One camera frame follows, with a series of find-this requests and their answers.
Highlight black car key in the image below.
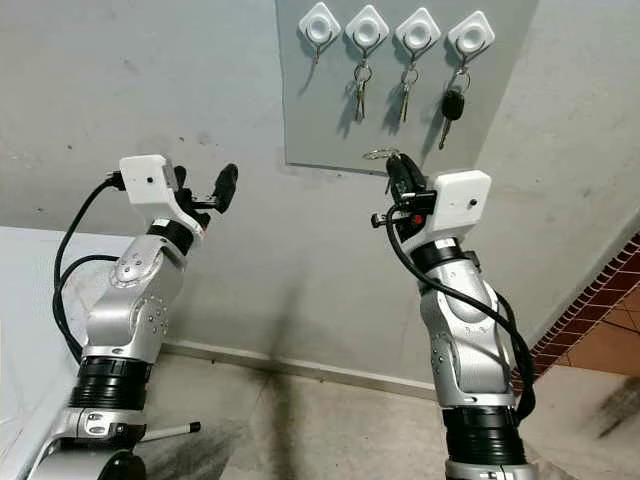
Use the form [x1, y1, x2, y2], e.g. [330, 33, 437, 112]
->
[434, 65, 471, 152]

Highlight white table leg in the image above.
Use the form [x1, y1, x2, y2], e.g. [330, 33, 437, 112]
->
[138, 421, 203, 444]

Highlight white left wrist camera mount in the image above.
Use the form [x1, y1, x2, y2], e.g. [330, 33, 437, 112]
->
[118, 154, 199, 229]

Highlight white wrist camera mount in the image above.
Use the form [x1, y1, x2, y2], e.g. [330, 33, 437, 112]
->
[422, 170, 493, 249]
[118, 154, 199, 229]

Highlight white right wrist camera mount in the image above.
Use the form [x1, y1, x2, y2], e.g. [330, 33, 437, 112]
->
[422, 170, 493, 249]

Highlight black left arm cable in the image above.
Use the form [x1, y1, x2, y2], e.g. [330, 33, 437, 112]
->
[52, 172, 129, 366]

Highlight silver key on ring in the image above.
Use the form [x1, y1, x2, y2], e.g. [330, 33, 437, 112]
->
[394, 62, 420, 124]
[349, 58, 374, 124]

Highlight grey wall board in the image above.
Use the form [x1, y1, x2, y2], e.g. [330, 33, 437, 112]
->
[275, 0, 542, 177]

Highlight white diamond wall hook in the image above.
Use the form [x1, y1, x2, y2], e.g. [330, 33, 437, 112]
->
[297, 2, 344, 64]
[344, 4, 392, 59]
[394, 7, 445, 61]
[446, 10, 497, 64]

